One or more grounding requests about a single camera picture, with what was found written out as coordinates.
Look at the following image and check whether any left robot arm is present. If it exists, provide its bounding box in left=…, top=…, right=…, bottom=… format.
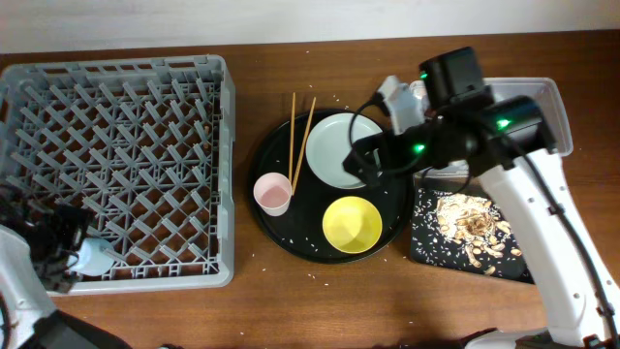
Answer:
left=1, top=184, right=129, bottom=348

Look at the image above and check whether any grey round plate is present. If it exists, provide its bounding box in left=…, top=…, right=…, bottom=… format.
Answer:
left=305, top=112, right=364, bottom=190

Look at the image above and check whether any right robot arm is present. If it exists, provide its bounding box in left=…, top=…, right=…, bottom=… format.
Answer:
left=343, top=47, right=619, bottom=348

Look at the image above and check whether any pink plastic cup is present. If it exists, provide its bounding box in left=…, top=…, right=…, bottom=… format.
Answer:
left=253, top=173, right=293, bottom=217

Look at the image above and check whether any clear plastic waste bin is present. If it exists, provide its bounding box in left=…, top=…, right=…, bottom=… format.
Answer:
left=410, top=78, right=574, bottom=179

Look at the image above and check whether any blue plastic cup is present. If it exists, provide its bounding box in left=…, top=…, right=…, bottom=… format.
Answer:
left=68, top=238, right=114, bottom=276

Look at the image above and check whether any food scraps pile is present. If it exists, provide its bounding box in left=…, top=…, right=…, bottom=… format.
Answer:
left=435, top=194, right=522, bottom=275

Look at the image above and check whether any black rectangular tray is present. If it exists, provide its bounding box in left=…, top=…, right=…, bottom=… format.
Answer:
left=410, top=178, right=534, bottom=284

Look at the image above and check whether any yellow bowl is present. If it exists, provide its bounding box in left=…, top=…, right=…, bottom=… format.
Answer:
left=322, top=196, right=383, bottom=254

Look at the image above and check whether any right wooden chopstick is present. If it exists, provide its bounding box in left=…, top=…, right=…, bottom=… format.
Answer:
left=292, top=97, right=317, bottom=196

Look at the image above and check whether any grey plastic dishwasher rack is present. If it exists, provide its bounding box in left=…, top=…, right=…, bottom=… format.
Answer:
left=1, top=54, right=235, bottom=295

